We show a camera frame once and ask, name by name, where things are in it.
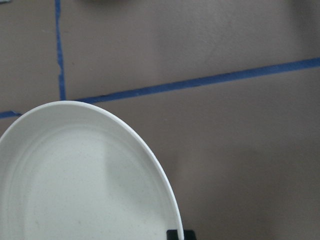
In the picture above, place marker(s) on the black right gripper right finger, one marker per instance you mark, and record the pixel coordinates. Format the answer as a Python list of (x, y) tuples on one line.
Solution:
[(189, 234)]

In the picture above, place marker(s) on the beige round plate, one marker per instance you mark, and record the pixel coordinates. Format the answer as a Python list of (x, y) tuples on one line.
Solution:
[(74, 171)]

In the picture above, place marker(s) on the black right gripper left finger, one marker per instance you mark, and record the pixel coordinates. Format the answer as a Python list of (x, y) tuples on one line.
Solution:
[(172, 234)]

